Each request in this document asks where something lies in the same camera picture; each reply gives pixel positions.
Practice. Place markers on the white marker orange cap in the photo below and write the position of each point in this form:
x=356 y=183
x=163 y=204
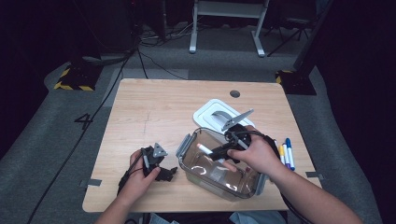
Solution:
x=204 y=148

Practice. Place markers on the black tripod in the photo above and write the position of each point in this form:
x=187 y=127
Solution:
x=295 y=21

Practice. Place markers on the person's left hand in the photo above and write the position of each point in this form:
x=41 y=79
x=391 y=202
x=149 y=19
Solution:
x=137 y=183

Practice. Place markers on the clear plastic storage box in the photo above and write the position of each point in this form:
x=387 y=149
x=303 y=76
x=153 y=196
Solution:
x=199 y=175

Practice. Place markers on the white desk frame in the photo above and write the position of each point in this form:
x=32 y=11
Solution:
x=229 y=9

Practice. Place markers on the white marker blue cap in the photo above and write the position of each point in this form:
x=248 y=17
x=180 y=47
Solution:
x=290 y=154

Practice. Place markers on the white marker yellow cap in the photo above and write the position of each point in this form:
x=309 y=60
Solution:
x=281 y=152

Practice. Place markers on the dark slanted stand post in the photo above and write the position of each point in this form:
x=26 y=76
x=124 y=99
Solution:
x=311 y=40

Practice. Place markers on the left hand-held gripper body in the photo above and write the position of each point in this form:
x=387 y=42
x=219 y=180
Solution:
x=151 y=158

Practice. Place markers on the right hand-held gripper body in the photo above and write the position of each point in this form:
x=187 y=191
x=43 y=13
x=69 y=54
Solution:
x=236 y=137

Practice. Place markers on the round grey table grommet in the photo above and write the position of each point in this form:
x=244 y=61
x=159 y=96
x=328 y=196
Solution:
x=234 y=93

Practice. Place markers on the person's right hand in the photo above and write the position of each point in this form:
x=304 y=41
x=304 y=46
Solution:
x=258 y=155

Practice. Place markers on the dark equipment stand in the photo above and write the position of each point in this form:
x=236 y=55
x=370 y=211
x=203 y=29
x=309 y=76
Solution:
x=106 y=28

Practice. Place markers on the grey tape strip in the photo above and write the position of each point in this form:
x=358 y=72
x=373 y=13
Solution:
x=93 y=182
x=313 y=174

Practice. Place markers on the white marker purple cap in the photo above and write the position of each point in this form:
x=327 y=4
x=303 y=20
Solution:
x=286 y=157

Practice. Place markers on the black yellow striped stand base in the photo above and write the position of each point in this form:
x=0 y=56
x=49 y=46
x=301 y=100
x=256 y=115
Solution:
x=295 y=84
x=81 y=77

